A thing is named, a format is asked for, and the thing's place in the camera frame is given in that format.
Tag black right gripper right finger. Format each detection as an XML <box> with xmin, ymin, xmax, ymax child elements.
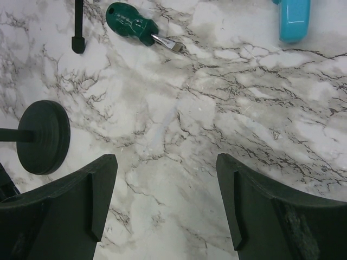
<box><xmin>216</xmin><ymin>153</ymin><xmax>346</xmax><ymax>259</ymax></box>

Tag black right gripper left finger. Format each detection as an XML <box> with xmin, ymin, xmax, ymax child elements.
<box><xmin>1</xmin><ymin>154</ymin><xmax>118</xmax><ymax>259</ymax></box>

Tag black clip microphone stand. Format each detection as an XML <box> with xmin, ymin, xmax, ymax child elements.
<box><xmin>1</xmin><ymin>100</ymin><xmax>70</xmax><ymax>175</ymax></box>

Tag black tripod microphone stand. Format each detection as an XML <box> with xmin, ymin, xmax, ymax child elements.
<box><xmin>72</xmin><ymin>0</ymin><xmax>85</xmax><ymax>54</ymax></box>

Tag blue microphone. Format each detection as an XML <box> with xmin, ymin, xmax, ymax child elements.
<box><xmin>272</xmin><ymin>0</ymin><xmax>311</xmax><ymax>43</ymax></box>

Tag black front table rail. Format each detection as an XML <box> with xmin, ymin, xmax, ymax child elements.
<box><xmin>0</xmin><ymin>164</ymin><xmax>20</xmax><ymax>202</ymax></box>

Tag green handled screwdriver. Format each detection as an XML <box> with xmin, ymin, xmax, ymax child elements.
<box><xmin>106</xmin><ymin>2</ymin><xmax>182</xmax><ymax>53</ymax></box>

